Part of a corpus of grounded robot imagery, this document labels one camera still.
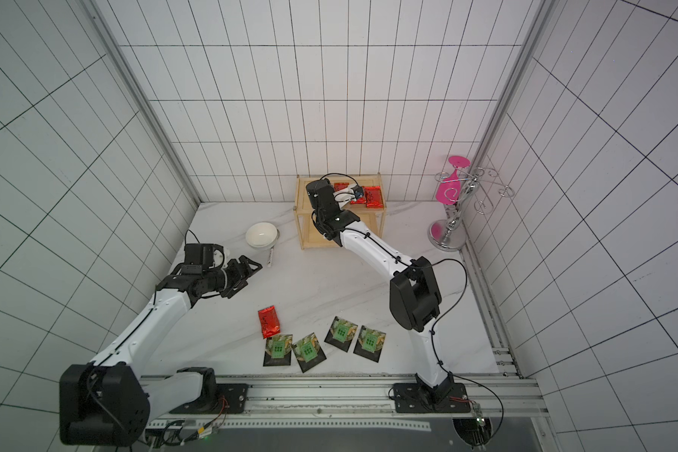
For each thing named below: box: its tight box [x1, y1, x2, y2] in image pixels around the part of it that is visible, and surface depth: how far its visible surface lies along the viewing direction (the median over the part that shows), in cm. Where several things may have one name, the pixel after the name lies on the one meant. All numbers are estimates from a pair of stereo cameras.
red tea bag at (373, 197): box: [364, 185, 385, 209], surface depth 92 cm
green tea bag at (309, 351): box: [291, 331, 327, 373], surface depth 83 cm
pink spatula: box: [435, 155, 472, 206], surface depth 97 cm
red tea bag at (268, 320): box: [258, 305, 282, 339], surface depth 87 cm
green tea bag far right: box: [353, 324, 388, 363], surface depth 84 cm
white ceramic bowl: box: [244, 222, 281, 250], surface depth 106 cm
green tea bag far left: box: [262, 333, 293, 367], surface depth 83 cm
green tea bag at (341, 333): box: [323, 315, 359, 354], surface depth 85 cm
